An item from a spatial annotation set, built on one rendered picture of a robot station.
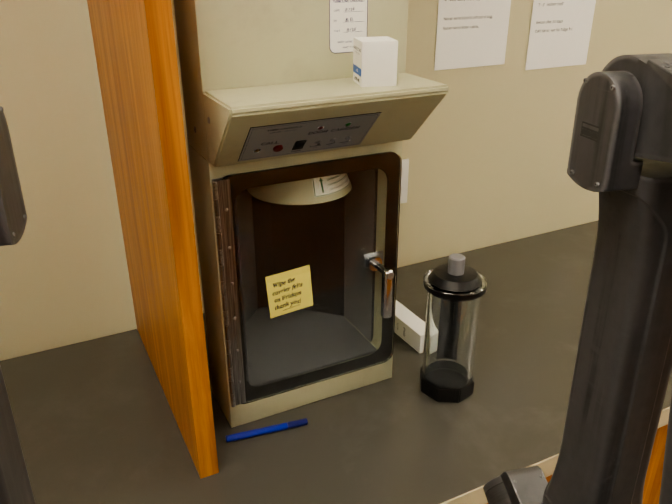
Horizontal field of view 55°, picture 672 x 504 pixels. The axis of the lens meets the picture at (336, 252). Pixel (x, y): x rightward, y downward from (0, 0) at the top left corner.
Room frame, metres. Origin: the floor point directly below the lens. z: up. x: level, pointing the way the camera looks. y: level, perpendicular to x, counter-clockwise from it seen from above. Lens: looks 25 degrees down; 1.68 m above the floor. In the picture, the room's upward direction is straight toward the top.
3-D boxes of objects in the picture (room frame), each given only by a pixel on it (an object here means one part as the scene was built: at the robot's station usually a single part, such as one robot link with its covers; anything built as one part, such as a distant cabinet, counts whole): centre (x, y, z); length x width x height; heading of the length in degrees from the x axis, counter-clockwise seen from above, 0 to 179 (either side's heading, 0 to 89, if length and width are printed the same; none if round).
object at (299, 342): (0.94, 0.03, 1.19); 0.30 x 0.01 x 0.40; 116
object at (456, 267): (0.99, -0.21, 1.18); 0.09 x 0.09 x 0.07
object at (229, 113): (0.89, 0.01, 1.46); 0.32 x 0.11 x 0.10; 117
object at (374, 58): (0.92, -0.05, 1.54); 0.05 x 0.05 x 0.06; 12
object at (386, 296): (0.96, -0.08, 1.17); 0.05 x 0.03 x 0.10; 26
